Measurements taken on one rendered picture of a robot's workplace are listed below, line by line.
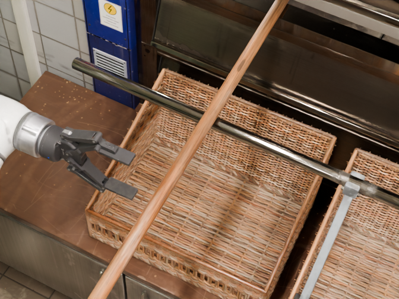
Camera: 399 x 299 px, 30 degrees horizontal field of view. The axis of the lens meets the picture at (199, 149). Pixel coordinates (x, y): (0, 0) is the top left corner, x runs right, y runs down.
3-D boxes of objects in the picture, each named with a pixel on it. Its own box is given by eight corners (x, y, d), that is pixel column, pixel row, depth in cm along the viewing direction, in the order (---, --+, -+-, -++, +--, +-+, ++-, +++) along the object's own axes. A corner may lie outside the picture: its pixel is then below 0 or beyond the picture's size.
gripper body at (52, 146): (54, 116, 161) (91, 131, 159) (59, 139, 168) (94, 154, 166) (34, 141, 157) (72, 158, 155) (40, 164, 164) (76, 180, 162)
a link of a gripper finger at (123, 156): (106, 143, 155) (105, 140, 154) (136, 155, 153) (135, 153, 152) (98, 153, 153) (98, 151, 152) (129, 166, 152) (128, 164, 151)
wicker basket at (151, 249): (162, 120, 243) (162, 63, 221) (324, 187, 231) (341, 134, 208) (85, 237, 218) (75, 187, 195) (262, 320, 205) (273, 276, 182)
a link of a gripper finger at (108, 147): (97, 140, 154) (95, 131, 152) (118, 149, 153) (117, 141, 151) (93, 145, 153) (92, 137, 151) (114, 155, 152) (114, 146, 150)
